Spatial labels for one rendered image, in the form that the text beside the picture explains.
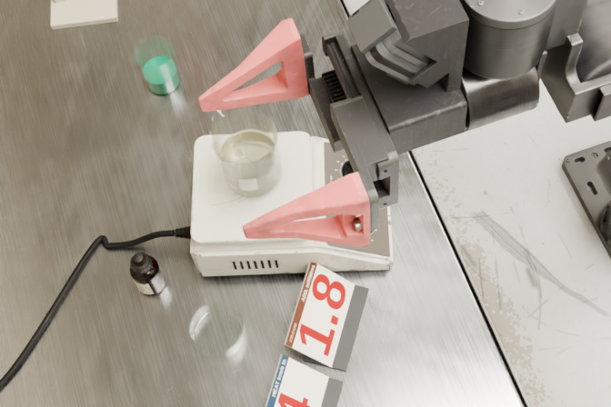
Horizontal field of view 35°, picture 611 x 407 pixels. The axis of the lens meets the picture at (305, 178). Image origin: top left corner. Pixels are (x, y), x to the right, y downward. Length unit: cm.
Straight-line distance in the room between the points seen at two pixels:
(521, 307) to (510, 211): 11
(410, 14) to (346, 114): 8
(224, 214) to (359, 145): 39
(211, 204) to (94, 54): 31
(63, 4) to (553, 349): 69
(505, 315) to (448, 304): 6
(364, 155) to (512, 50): 10
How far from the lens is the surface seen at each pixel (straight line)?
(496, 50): 57
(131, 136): 111
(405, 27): 53
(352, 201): 56
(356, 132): 58
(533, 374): 99
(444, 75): 57
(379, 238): 98
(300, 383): 95
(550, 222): 105
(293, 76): 65
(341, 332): 98
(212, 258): 96
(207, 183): 97
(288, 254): 95
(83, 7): 122
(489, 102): 61
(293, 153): 97
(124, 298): 103
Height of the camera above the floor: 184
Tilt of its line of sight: 62 degrees down
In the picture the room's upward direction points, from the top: 7 degrees counter-clockwise
